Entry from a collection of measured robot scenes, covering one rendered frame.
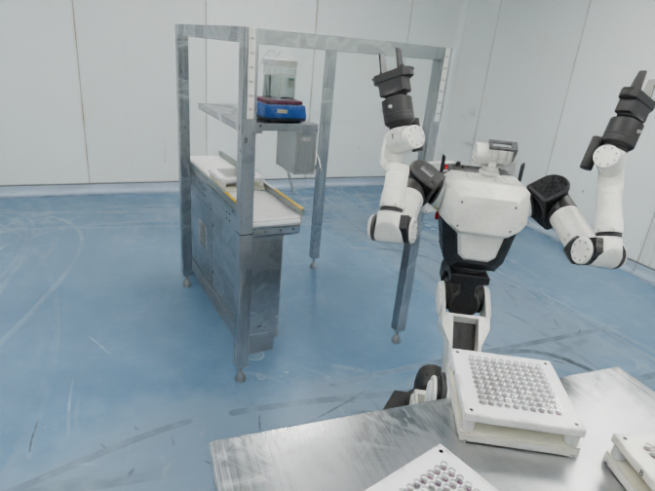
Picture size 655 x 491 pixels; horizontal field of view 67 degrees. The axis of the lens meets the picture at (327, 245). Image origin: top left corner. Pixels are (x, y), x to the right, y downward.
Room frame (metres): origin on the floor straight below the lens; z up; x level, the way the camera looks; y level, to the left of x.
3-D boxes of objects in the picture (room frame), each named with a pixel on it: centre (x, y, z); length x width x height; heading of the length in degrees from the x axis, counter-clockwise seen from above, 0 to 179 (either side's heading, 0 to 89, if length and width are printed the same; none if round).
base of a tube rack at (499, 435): (0.93, -0.44, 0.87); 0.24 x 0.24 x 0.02; 86
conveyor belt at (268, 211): (2.77, 0.59, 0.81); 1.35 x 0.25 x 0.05; 30
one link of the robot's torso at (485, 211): (1.62, -0.49, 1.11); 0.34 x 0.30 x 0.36; 86
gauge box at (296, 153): (2.33, 0.19, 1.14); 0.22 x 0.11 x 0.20; 30
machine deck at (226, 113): (2.43, 0.41, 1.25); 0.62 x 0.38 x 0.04; 30
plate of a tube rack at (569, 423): (0.93, -0.44, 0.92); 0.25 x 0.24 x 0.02; 86
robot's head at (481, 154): (1.57, -0.48, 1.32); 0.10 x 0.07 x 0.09; 86
